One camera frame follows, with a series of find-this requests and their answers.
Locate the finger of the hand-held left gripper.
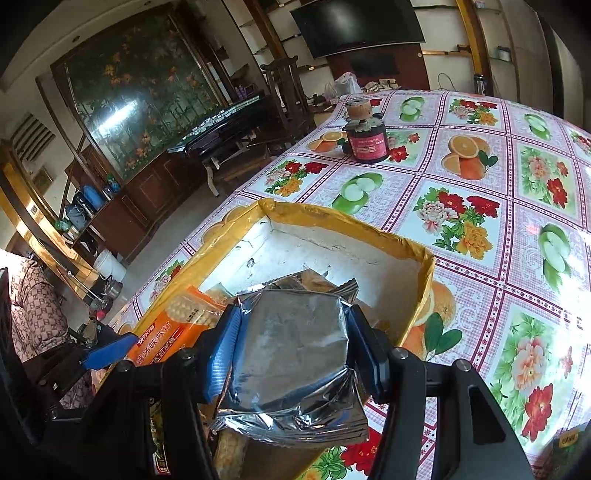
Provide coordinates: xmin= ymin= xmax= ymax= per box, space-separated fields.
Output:
xmin=28 ymin=333 xmax=139 ymax=385

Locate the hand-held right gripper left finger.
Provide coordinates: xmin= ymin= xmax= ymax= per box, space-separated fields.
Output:
xmin=81 ymin=305 xmax=243 ymax=480

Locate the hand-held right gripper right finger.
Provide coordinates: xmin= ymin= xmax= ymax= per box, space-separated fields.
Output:
xmin=346 ymin=305 xmax=532 ymax=480

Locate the orange cracker packet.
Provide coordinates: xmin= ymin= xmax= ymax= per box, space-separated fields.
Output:
xmin=124 ymin=285 xmax=229 ymax=480

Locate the silver foil packet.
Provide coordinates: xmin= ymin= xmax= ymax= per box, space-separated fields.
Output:
xmin=270 ymin=270 xmax=361 ymax=305
xmin=210 ymin=286 xmax=370 ymax=446

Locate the yellow green cracker packet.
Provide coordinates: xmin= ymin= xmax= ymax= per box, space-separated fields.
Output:
xmin=215 ymin=429 xmax=250 ymax=480

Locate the white tray with yellow edge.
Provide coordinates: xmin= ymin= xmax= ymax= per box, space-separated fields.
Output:
xmin=92 ymin=198 xmax=437 ymax=480

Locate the metal pot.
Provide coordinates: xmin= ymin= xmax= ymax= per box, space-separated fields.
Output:
xmin=90 ymin=279 xmax=123 ymax=311

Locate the white bucket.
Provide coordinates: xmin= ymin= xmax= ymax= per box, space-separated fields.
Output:
xmin=95 ymin=250 xmax=127 ymax=283

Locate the pink patterned cloth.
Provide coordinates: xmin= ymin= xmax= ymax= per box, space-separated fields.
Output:
xmin=0 ymin=249 xmax=93 ymax=409

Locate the grey bag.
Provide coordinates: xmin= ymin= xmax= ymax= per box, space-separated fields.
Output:
xmin=65 ymin=203 xmax=88 ymax=229

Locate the blue bag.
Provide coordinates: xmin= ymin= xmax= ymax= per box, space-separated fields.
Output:
xmin=81 ymin=185 xmax=105 ymax=210

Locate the brown wooden cabinet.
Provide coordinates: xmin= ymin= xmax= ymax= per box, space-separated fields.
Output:
xmin=65 ymin=143 xmax=213 ymax=264

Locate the wooden stool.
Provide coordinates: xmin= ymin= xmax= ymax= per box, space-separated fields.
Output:
xmin=222 ymin=152 xmax=273 ymax=195

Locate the floral fruit print tablecloth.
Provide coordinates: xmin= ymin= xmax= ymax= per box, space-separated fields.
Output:
xmin=108 ymin=88 xmax=591 ymax=480

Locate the dark jar with pink label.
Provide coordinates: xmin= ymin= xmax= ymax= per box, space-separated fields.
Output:
xmin=342 ymin=99 xmax=391 ymax=164

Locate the large green snack packet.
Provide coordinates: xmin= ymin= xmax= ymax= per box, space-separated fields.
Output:
xmin=551 ymin=427 xmax=583 ymax=480

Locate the black mahjong table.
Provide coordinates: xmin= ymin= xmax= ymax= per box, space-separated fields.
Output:
xmin=166 ymin=90 xmax=278 ymax=199

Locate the wooden side table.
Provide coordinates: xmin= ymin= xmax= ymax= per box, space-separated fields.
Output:
xmin=314 ymin=99 xmax=342 ymax=121

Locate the white plastic bag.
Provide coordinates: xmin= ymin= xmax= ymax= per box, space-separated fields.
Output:
xmin=325 ymin=73 xmax=361 ymax=100

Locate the dark wooden chair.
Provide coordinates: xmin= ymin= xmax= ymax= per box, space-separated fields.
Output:
xmin=261 ymin=55 xmax=319 ymax=139

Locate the dark wooden television cabinet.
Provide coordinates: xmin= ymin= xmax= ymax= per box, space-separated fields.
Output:
xmin=328 ymin=44 xmax=430 ymax=93

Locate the yellow pillar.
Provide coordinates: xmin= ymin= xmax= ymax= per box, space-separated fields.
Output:
xmin=455 ymin=0 xmax=492 ymax=95

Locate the black television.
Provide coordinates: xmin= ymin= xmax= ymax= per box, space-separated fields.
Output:
xmin=291 ymin=0 xmax=426 ymax=58

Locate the wall vent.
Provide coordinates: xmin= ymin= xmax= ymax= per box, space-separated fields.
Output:
xmin=9 ymin=113 xmax=56 ymax=162

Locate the floral wall painting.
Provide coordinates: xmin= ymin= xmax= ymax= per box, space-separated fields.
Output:
xmin=51 ymin=11 xmax=232 ymax=185

